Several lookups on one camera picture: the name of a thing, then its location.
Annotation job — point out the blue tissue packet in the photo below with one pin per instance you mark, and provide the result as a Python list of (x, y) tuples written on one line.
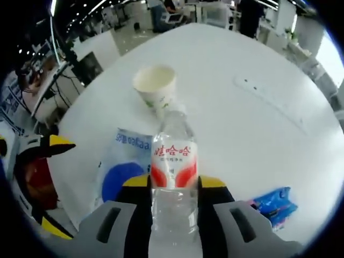
[(274, 207)]

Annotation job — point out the clear packet with blue disc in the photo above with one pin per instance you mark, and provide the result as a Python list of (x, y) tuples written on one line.
[(123, 172)]

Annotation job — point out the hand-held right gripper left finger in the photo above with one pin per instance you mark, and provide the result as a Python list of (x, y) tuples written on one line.
[(139, 223)]

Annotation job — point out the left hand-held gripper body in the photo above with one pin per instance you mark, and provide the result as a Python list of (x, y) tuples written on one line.
[(27, 141)]

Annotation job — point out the white paper cup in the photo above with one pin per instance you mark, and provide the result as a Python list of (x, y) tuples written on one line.
[(156, 86)]

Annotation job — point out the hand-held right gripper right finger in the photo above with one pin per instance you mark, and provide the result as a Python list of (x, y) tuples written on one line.
[(209, 228)]

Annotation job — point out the clear water bottle red label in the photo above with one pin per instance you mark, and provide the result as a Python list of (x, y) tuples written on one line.
[(174, 150)]

